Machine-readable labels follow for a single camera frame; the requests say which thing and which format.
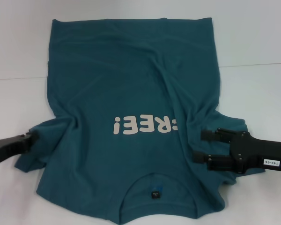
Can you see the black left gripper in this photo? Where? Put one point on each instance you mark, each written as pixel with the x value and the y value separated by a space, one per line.
pixel 7 150

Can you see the teal shirt with cream lettering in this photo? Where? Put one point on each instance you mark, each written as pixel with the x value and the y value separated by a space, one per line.
pixel 131 82

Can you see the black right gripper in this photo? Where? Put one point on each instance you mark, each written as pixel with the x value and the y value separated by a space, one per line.
pixel 255 152

